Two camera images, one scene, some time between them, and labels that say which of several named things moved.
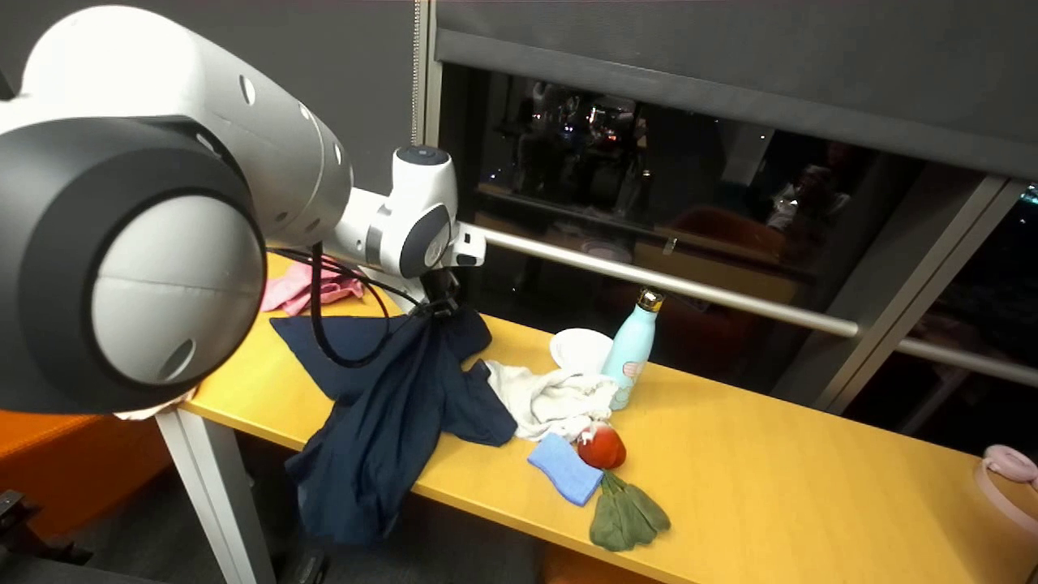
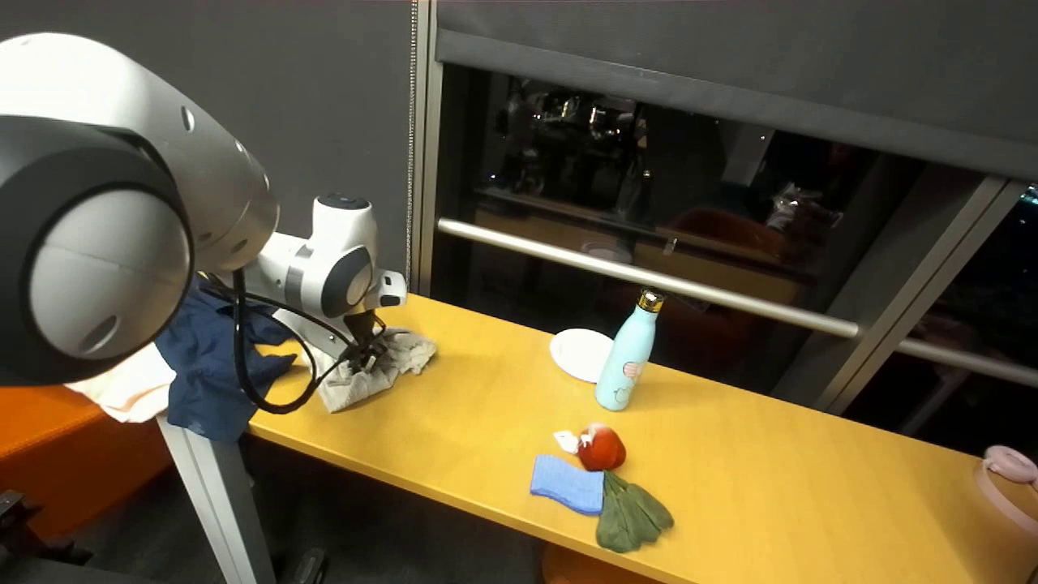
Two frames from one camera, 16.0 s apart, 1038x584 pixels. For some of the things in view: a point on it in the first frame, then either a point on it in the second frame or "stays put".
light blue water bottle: [632, 347] stays put
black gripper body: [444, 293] to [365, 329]
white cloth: [550, 403] to [397, 355]
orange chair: [71, 465] stays put
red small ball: [604, 450] stays put
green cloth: [625, 515] stays put
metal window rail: [722, 293] stays put
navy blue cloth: [393, 386] to [211, 353]
